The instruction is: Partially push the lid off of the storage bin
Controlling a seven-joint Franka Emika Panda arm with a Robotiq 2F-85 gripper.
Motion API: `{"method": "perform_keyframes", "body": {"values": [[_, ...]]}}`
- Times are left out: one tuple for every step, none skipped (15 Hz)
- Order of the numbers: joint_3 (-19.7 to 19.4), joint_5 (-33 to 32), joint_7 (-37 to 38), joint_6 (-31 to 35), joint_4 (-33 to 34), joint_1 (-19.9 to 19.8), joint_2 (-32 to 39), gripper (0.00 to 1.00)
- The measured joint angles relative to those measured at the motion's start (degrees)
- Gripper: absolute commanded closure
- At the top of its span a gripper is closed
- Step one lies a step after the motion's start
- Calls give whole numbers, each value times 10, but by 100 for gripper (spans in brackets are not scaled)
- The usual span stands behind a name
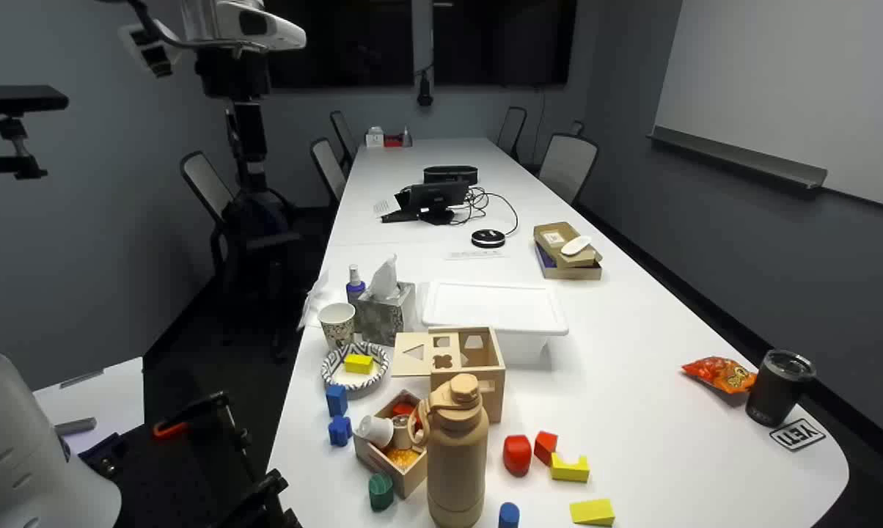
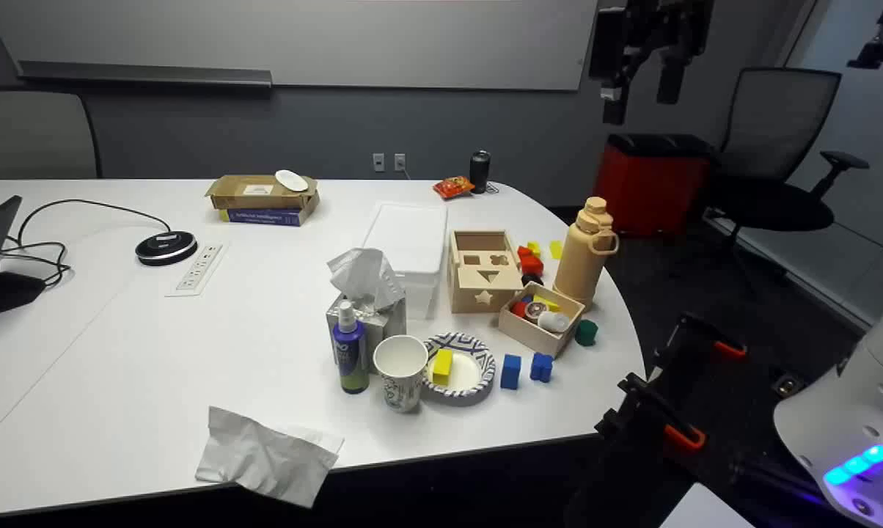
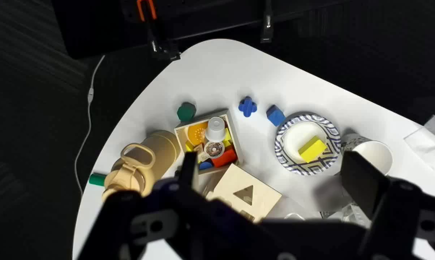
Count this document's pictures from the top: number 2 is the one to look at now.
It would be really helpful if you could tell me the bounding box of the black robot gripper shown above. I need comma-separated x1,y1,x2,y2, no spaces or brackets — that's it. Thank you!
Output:
590,0,712,126

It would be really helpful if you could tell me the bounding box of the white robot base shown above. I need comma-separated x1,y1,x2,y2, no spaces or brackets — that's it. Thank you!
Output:
775,318,883,528

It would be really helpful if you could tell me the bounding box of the red bin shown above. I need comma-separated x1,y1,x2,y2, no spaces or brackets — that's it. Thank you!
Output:
596,135,712,239

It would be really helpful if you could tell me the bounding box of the white translucent storage bin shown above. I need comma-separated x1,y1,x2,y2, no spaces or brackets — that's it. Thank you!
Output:
402,274,442,321

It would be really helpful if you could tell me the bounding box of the black office chair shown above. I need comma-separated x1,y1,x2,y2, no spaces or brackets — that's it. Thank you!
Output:
700,69,869,284

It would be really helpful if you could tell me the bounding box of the black can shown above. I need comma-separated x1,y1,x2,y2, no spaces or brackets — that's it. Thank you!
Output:
470,150,489,194

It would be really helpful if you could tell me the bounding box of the yellow block behind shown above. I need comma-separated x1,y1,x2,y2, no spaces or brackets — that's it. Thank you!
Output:
549,242,562,262

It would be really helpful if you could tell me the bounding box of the yellow block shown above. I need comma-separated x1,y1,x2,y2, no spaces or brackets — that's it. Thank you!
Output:
549,242,562,262
430,349,455,384

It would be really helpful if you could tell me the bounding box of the orange snack packet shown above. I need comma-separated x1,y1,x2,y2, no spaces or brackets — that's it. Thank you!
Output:
433,177,474,199

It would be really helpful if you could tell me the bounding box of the tan water bottle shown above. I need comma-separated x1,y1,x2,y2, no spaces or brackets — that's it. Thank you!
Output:
553,196,619,306

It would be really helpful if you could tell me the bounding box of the red toy block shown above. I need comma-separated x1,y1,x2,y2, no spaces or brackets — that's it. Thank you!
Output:
515,248,543,284

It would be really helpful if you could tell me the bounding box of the whiteboard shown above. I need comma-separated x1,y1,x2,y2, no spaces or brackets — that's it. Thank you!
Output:
0,0,596,91

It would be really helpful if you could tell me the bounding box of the wooden shape sorter box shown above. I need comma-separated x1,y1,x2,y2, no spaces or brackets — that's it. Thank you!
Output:
448,232,521,314

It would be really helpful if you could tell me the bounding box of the small wooden tray box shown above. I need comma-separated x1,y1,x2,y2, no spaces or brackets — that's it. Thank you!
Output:
495,284,584,358

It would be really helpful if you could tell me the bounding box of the green block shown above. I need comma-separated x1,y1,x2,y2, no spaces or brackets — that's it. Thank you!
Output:
575,321,597,346

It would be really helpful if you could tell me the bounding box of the blue block right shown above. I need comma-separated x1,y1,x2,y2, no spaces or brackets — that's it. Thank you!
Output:
531,353,553,381

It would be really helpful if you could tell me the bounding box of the blue block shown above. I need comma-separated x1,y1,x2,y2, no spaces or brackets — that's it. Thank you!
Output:
498,356,521,392
531,353,553,381

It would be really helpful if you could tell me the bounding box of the blue block left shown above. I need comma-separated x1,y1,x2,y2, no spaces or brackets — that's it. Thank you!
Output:
498,356,521,392

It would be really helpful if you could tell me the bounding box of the tissue box with tissue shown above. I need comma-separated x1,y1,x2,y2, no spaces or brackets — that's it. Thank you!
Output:
325,248,407,353

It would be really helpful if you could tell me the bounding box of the white tape roll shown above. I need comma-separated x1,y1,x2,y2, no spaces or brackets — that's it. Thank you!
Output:
273,170,311,194

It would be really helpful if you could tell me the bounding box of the patterned paper plate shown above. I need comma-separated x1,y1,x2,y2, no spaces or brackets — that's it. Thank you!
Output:
423,331,495,408

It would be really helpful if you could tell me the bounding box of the black clamp stand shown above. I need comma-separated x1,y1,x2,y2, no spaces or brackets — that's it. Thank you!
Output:
562,314,748,528

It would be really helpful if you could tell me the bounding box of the white paper cup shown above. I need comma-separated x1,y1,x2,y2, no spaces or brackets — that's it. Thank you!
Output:
373,334,427,414

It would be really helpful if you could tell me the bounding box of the cardboard box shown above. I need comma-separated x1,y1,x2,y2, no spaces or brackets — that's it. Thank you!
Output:
204,174,316,210

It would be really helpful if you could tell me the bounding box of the white label strip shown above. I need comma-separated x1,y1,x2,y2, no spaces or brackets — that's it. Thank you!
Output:
171,243,223,296

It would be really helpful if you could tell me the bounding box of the black round speaker puck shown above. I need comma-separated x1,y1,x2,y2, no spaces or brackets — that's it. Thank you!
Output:
134,232,196,267

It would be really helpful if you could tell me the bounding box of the crumpled white tissue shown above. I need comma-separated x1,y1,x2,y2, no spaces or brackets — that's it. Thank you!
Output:
194,408,344,507

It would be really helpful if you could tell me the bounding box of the grey chair left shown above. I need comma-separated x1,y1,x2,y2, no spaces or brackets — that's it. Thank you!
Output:
0,91,99,179

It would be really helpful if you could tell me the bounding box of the black cable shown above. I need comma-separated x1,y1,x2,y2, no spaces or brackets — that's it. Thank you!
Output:
0,196,176,292

